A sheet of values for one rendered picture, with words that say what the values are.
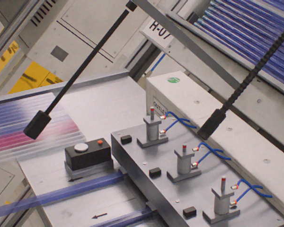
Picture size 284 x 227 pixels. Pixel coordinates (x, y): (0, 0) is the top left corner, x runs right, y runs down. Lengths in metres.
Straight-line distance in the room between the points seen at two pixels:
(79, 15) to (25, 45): 0.23
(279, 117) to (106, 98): 0.43
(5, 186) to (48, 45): 0.60
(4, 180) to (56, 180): 1.32
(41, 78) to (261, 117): 3.20
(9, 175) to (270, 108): 1.49
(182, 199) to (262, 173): 0.13
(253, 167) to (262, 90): 0.19
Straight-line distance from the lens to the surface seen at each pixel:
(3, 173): 2.33
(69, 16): 2.13
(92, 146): 1.03
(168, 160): 0.97
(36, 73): 4.10
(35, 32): 2.17
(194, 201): 0.88
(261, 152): 0.96
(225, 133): 1.00
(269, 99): 1.04
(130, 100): 1.27
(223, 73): 1.05
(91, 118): 1.20
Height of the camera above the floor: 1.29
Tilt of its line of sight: 5 degrees down
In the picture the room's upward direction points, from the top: 39 degrees clockwise
